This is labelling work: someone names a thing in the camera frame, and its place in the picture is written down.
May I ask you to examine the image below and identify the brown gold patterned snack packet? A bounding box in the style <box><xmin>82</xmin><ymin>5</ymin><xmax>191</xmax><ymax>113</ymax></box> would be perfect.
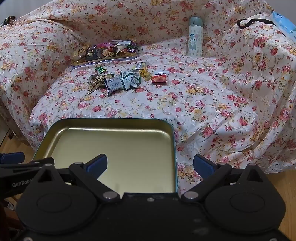
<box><xmin>87</xmin><ymin>74</ymin><xmax>105</xmax><ymax>94</ymax></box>

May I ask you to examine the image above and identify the green yellow pea snack packet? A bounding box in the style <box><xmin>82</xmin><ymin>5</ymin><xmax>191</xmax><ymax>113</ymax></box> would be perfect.
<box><xmin>102</xmin><ymin>73</ymin><xmax>115</xmax><ymax>82</ymax></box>

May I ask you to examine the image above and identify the green foil candy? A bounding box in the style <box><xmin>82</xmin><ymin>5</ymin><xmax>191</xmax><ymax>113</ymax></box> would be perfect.
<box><xmin>95</xmin><ymin>65</ymin><xmax>107</xmax><ymax>74</ymax></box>

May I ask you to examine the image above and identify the white green striped snack packet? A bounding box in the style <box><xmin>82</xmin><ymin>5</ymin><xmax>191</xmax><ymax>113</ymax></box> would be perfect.
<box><xmin>120</xmin><ymin>70</ymin><xmax>141</xmax><ymax>91</ymax></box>

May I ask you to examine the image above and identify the red white hawthorn snack packet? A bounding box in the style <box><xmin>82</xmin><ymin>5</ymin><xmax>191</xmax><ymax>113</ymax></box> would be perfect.
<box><xmin>152</xmin><ymin>71</ymin><xmax>170</xmax><ymax>85</ymax></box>

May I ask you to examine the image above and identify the gold foil candy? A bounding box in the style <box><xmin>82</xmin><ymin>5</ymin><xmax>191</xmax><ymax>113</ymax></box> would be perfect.
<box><xmin>140</xmin><ymin>69</ymin><xmax>152</xmax><ymax>81</ymax></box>

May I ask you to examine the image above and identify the silver yellow snack packet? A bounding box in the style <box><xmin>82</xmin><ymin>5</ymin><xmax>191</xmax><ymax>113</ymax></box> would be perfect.
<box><xmin>134</xmin><ymin>62</ymin><xmax>149</xmax><ymax>70</ymax></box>

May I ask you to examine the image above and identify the gold tray full of snacks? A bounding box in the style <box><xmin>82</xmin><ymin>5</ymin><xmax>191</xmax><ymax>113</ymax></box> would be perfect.
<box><xmin>71</xmin><ymin>40</ymin><xmax>139</xmax><ymax>69</ymax></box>

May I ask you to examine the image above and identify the empty gold metal tin tray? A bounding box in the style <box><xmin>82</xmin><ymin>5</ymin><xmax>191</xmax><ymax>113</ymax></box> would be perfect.
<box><xmin>34</xmin><ymin>118</ymin><xmax>177</xmax><ymax>194</ymax></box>

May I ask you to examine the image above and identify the white grey text snack packet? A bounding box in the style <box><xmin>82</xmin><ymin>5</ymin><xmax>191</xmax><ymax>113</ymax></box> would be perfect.
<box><xmin>103</xmin><ymin>77</ymin><xmax>124</xmax><ymax>96</ymax></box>

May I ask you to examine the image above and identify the floral sofa cover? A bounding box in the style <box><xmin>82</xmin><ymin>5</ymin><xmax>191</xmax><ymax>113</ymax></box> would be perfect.
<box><xmin>1</xmin><ymin>1</ymin><xmax>295</xmax><ymax>192</ymax></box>

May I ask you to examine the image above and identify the black cracker packet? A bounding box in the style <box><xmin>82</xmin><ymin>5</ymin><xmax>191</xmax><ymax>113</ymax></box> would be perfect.
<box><xmin>86</xmin><ymin>46</ymin><xmax>117</xmax><ymax>61</ymax></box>

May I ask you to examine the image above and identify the gold mooncake packet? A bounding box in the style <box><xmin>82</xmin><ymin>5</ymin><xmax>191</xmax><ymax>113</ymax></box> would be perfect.
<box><xmin>72</xmin><ymin>45</ymin><xmax>88</xmax><ymax>61</ymax></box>

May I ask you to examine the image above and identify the cat print thermos bottle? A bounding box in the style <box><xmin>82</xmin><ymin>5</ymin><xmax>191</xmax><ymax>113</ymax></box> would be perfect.
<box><xmin>187</xmin><ymin>16</ymin><xmax>203</xmax><ymax>58</ymax></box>

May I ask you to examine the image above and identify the light blue wipes pack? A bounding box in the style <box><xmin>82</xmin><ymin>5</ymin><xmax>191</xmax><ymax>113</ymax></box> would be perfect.
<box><xmin>270</xmin><ymin>11</ymin><xmax>296</xmax><ymax>42</ymax></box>

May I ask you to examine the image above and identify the black strap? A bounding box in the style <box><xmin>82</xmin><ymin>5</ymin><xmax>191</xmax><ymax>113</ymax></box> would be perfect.
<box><xmin>236</xmin><ymin>19</ymin><xmax>277</xmax><ymax>29</ymax></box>

